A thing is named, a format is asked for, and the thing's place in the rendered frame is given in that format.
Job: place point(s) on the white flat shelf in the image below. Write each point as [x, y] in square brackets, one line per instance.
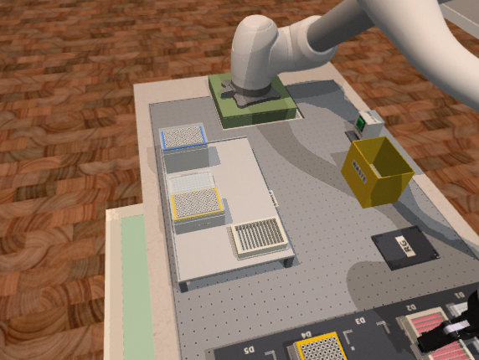
[208, 252]

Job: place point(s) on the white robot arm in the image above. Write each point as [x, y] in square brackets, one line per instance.
[261, 51]

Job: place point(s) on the dark grey square pad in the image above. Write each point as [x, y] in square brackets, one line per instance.
[405, 247]

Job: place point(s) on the yellow tip rack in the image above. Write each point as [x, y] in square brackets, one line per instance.
[324, 347]

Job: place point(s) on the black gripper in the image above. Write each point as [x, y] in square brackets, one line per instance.
[450, 331]

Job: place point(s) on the cream trough reservoir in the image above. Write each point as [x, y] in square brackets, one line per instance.
[267, 234]

